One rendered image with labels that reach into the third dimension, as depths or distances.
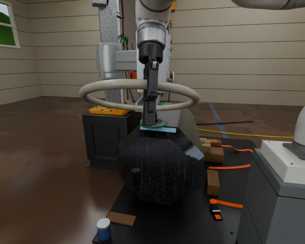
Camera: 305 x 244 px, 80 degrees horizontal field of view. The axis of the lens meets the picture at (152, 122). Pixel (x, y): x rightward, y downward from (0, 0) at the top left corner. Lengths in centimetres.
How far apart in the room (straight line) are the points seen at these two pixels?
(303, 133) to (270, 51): 612
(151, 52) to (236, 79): 645
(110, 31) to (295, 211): 223
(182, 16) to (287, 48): 344
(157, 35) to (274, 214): 98
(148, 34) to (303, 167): 88
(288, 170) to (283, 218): 25
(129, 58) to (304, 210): 189
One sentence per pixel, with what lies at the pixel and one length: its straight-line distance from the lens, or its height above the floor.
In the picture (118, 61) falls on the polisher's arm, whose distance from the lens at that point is 224.
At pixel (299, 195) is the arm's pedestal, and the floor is 76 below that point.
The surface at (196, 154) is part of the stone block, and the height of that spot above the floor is 61.
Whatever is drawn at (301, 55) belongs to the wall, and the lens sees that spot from 753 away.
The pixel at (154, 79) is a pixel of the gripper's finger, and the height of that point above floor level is 129.
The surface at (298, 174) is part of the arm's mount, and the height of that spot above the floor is 85.
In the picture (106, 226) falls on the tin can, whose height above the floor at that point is 15.
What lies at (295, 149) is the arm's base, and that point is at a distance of 121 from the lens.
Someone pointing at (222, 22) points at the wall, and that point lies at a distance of 693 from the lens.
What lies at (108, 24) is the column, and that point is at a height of 175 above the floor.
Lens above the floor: 133
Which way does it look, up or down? 18 degrees down
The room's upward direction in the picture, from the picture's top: straight up
